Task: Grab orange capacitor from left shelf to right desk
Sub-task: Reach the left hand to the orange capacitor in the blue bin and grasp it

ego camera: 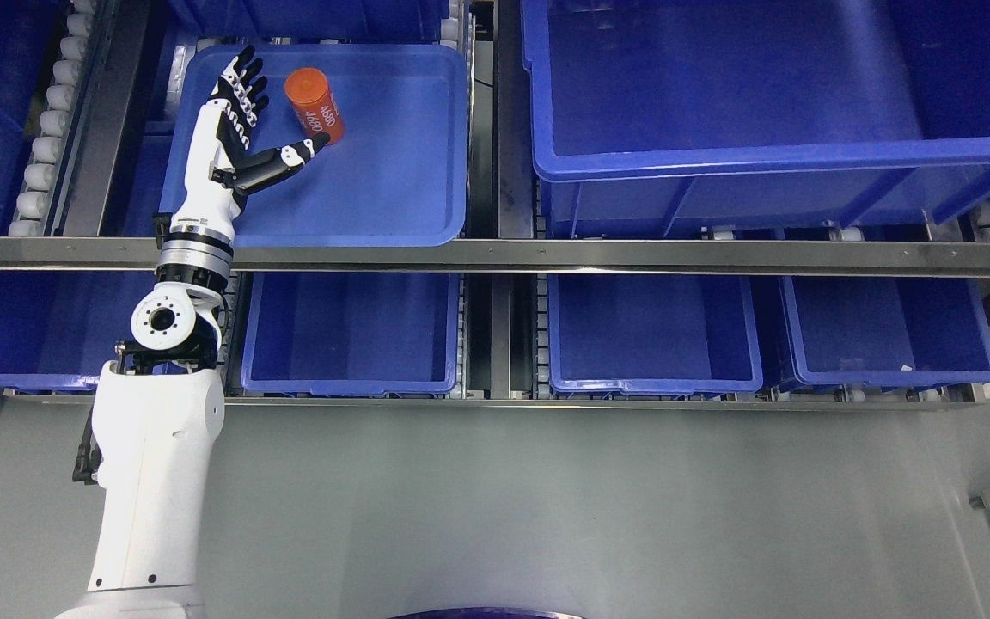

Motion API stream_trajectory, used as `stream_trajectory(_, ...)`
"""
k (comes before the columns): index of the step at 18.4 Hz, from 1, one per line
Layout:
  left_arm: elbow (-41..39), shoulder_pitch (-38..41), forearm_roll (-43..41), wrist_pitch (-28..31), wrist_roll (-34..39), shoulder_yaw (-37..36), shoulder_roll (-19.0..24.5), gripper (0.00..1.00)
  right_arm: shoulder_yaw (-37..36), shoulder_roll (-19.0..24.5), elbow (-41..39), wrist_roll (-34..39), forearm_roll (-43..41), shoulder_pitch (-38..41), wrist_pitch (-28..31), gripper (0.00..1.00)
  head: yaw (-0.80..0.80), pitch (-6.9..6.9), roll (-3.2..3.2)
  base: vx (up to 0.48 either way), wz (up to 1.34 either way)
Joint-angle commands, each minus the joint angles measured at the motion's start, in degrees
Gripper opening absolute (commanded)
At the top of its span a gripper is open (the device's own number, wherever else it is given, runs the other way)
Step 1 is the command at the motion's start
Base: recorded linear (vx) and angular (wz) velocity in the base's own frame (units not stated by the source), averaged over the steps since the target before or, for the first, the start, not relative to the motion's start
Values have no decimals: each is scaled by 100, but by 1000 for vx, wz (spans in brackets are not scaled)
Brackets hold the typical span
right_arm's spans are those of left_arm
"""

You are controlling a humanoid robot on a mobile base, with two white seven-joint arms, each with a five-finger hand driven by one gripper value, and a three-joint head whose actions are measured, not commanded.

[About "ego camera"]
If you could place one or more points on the white roller track left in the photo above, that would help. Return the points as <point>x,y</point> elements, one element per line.
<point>52,119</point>

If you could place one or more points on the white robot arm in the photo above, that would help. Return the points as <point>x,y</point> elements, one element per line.
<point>155,425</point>

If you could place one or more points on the steel shelf front rail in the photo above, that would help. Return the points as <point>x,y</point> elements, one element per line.
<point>710,257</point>

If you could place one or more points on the blue bin top centre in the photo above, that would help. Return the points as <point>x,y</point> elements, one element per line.
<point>379,21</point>

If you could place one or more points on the shallow blue tray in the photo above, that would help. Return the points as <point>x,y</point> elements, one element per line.
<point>397,177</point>

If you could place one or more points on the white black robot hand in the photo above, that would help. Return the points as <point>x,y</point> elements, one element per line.
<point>221,172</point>

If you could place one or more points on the large blue bin upper right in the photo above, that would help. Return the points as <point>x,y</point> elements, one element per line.
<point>661,119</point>

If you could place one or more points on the blue bin lower centre right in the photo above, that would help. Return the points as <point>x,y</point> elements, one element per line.
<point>663,335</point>

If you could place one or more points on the blue bin lower far left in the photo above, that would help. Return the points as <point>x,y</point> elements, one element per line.
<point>58,329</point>

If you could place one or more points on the orange cylindrical capacitor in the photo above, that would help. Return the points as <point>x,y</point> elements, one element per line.
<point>312,100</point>

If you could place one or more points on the blue bin lower far right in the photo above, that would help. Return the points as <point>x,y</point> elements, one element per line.
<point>879,333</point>

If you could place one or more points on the blue bin lower centre left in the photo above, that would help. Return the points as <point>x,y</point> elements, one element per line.
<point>352,334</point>

